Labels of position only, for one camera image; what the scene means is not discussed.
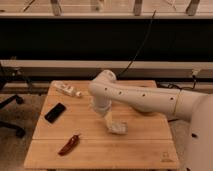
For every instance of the black rectangular remote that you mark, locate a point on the black rectangular remote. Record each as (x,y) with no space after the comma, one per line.
(55,112)

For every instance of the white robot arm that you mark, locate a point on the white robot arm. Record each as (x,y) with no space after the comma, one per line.
(191,106)

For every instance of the cream translucent gripper tip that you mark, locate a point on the cream translucent gripper tip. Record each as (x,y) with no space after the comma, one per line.
(109,121)

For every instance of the red chili pepper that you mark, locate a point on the red chili pepper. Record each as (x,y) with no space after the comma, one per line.
(70,145)

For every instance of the white tube packet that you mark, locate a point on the white tube packet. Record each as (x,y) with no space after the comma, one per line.
(67,89)

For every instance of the white sponge block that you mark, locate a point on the white sponge block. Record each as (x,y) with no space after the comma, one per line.
(119,128)

